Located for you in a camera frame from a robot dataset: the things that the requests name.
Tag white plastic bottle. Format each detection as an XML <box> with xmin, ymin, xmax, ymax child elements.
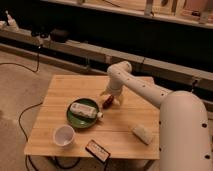
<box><xmin>70</xmin><ymin>102</ymin><xmax>103</xmax><ymax>118</ymax></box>

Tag white cup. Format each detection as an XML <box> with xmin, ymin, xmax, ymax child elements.
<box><xmin>53</xmin><ymin>125</ymin><xmax>75</xmax><ymax>147</ymax></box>

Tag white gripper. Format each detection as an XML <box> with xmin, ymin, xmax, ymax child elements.
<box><xmin>100</xmin><ymin>82</ymin><xmax>123</xmax><ymax>105</ymax></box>

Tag green plate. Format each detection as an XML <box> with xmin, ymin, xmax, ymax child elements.
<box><xmin>66</xmin><ymin>98</ymin><xmax>102</xmax><ymax>129</ymax></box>

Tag white sponge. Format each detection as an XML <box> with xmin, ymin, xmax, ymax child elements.
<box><xmin>132</xmin><ymin>124</ymin><xmax>153</xmax><ymax>145</ymax></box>

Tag black device on ledge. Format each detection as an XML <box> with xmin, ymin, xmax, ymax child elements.
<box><xmin>50</xmin><ymin>29</ymin><xmax>69</xmax><ymax>43</ymax></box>

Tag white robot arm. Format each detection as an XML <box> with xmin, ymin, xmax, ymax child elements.
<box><xmin>104</xmin><ymin>61</ymin><xmax>213</xmax><ymax>171</ymax></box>

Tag red pepper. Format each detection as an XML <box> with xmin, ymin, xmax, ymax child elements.
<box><xmin>102</xmin><ymin>95</ymin><xmax>114</xmax><ymax>109</ymax></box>

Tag black cable on floor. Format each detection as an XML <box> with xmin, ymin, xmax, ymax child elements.
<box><xmin>0</xmin><ymin>46</ymin><xmax>44</xmax><ymax>171</ymax></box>

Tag wooden table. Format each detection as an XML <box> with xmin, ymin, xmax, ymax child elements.
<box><xmin>24</xmin><ymin>75</ymin><xmax>159</xmax><ymax>160</ymax></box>

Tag black rectangular box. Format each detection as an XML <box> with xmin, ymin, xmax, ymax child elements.
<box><xmin>85</xmin><ymin>140</ymin><xmax>110</xmax><ymax>163</ymax></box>

